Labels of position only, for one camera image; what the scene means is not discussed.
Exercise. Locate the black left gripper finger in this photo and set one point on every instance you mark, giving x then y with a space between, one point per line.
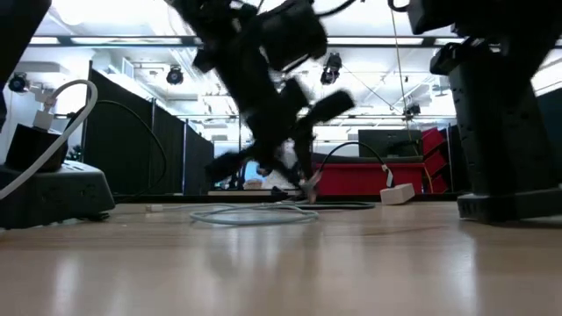
307 153
281 167

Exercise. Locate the black tower power strip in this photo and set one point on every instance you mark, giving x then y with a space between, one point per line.
496 145

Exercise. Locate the black wedge charging hub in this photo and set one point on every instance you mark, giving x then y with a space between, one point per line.
57 193

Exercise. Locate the person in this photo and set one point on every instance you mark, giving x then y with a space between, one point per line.
287 155

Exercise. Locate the red storage bin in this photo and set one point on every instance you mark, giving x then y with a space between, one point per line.
351 180

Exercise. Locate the black spotlight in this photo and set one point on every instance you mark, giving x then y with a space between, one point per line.
18 83
412 109
175 75

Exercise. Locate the black partition panel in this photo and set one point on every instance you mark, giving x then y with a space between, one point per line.
118 149
169 158
199 153

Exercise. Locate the black monitor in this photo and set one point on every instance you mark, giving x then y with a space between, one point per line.
395 142

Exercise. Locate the white power strip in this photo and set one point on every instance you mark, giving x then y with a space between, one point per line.
397 195

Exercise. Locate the red stacked bins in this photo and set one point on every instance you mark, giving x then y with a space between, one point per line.
434 162

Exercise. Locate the black power adapter cube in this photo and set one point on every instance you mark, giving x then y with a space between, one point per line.
35 149

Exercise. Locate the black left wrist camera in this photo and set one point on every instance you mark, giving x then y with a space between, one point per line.
292 35

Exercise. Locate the black hanging camera device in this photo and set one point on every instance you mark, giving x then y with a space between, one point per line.
332 66

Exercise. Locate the black aluminium table frame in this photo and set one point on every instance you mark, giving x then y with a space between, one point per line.
131 198

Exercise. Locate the black frame light bar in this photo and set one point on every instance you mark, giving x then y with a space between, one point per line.
64 40

